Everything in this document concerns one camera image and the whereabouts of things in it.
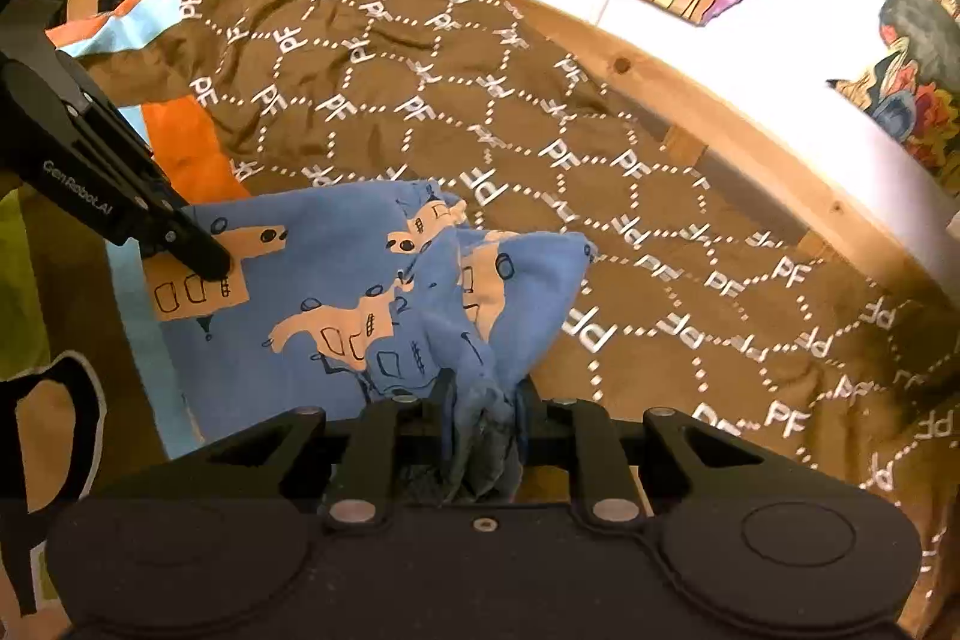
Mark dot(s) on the wooden bed frame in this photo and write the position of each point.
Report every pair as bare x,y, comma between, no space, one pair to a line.
720,100

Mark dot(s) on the light-blue bed sheet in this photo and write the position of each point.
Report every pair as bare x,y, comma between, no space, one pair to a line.
161,377

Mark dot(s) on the blue printed pants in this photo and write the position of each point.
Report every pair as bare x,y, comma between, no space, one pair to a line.
315,269

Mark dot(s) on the orange and light-blue pillow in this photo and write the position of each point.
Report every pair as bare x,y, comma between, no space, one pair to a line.
187,153

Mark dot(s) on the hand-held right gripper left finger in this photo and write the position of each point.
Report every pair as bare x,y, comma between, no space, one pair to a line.
440,401

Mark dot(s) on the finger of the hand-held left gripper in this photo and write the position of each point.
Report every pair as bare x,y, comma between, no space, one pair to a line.
204,254

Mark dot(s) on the green printed shirt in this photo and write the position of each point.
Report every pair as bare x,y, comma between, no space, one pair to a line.
22,295

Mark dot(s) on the brown patterned blanket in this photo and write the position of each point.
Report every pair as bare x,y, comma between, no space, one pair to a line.
675,220

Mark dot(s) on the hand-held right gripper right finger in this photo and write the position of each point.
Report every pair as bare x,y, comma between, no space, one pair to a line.
527,411

